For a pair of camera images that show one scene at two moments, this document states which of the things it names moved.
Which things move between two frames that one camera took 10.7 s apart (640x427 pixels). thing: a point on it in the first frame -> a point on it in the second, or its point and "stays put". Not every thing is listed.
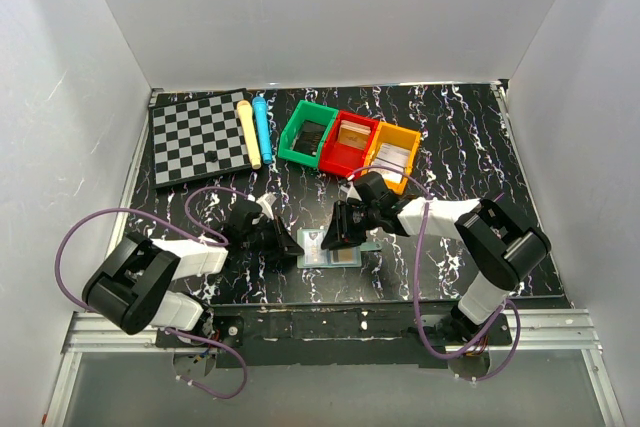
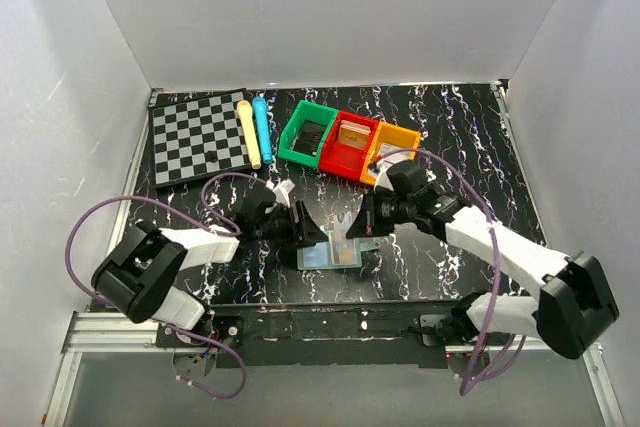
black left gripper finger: x=287 y=248 -> x=308 y=231
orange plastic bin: x=390 y=153 stays put
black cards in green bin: x=309 y=138 stays put
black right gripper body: x=359 y=221 -> x=388 y=211
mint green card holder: x=316 y=256 stays put
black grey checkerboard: x=198 y=139 stays put
